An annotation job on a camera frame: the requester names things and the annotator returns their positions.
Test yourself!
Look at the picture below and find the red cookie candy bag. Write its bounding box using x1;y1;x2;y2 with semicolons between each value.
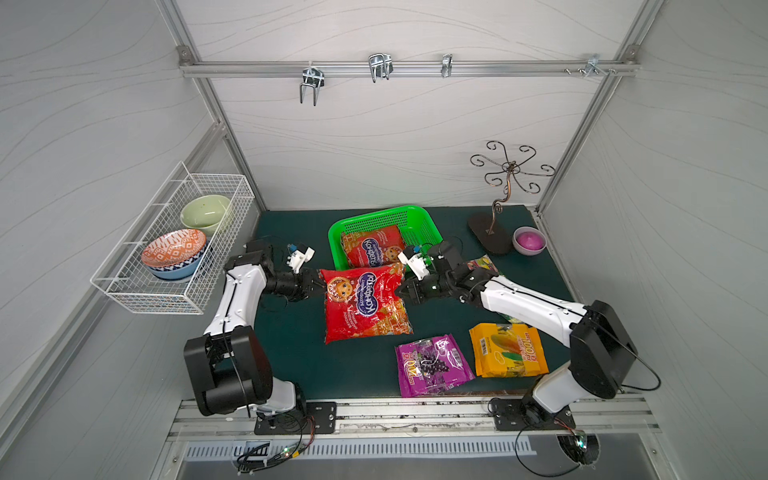
341;225;405;268

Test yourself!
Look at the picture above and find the green Fox's candy bag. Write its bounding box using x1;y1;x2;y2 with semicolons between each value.
498;313;525;324

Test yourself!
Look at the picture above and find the black metal jewelry stand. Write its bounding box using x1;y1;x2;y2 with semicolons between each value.
467;140;557;255

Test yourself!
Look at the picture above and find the orange Fox's candy bag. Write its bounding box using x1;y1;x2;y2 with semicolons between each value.
468;255;500;276

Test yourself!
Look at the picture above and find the right metal peg hook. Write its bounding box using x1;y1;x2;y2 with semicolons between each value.
563;55;618;79

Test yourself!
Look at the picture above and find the round black floor port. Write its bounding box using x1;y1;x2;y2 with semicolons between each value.
557;434;600;466

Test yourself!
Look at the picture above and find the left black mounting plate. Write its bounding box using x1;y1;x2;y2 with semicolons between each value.
254;401;338;436

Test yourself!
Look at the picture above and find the black mounting plate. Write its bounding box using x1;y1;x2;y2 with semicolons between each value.
254;401;338;436
487;396;576;432

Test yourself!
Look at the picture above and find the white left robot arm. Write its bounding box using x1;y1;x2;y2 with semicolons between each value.
183;240;325;417

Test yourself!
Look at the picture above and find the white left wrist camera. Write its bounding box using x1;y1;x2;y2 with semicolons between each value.
287;244;315;274

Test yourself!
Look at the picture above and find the red Konfety candy bag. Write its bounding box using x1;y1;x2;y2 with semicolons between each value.
320;263;413;344

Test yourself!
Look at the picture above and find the looped metal hook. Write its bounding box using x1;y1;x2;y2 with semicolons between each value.
368;53;394;83

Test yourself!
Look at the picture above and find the aluminium wall rail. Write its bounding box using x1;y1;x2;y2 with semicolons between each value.
176;45;641;81

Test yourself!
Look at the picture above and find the green plastic basket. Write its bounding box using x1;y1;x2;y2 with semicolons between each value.
328;205;443;270

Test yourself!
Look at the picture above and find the right black cable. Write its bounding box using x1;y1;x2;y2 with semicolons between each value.
509;428;583;475

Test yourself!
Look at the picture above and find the light green bowl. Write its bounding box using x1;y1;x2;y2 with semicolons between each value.
180;195;233;237

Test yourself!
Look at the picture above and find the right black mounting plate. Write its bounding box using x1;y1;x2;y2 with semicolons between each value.
487;396;576;432

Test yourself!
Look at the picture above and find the yellow corn candy bag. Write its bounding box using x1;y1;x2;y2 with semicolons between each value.
469;323;550;378

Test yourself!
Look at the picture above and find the white vented strip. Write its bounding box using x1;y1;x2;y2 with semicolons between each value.
184;435;537;462

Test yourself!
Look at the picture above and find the orange patterned bowl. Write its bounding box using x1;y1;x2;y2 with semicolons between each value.
141;229;207;268

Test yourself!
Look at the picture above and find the double prong metal hook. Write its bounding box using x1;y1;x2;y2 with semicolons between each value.
299;66;325;106

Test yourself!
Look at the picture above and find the small metal hook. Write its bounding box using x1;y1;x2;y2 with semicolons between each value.
441;54;453;78

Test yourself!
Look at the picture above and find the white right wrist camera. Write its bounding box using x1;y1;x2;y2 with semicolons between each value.
398;251;429;281

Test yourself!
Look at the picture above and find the grey bowl purple inside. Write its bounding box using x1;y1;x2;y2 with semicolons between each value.
512;227;547;256

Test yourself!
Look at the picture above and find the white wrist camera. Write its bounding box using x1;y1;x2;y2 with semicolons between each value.
398;251;429;281
287;244;315;274

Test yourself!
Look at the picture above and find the blue bowl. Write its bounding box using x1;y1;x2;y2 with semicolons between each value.
146;256;202;281

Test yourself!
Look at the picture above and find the left cable bundle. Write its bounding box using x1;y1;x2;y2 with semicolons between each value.
235;413;317;475

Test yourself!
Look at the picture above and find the white wire wall basket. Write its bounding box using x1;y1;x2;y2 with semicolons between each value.
91;164;254;315

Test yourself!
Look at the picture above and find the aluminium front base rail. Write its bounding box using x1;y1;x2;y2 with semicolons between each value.
167;393;661;441

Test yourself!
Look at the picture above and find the purple grape candy bag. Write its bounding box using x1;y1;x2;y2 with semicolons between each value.
395;334;475;398

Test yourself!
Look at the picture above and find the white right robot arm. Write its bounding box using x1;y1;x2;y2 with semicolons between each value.
397;241;637;424

